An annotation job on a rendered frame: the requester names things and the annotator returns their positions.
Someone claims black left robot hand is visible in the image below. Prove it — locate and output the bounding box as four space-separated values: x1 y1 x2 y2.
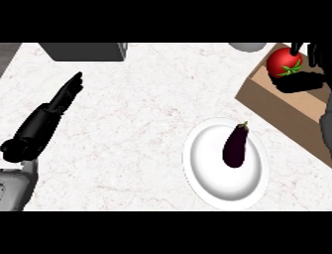
0 70 85 164

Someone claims red tomato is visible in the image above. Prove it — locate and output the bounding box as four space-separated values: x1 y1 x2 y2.
265 47 305 79

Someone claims dark grey box appliance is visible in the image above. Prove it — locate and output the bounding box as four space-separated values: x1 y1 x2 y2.
39 42 131 63

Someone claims white plate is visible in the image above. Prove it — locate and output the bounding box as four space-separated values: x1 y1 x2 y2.
182 117 271 211

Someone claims grey round bowl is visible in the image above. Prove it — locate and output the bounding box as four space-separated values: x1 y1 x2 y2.
228 42 269 54

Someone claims dark purple eggplant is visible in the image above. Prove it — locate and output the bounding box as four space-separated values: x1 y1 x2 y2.
222 120 250 169

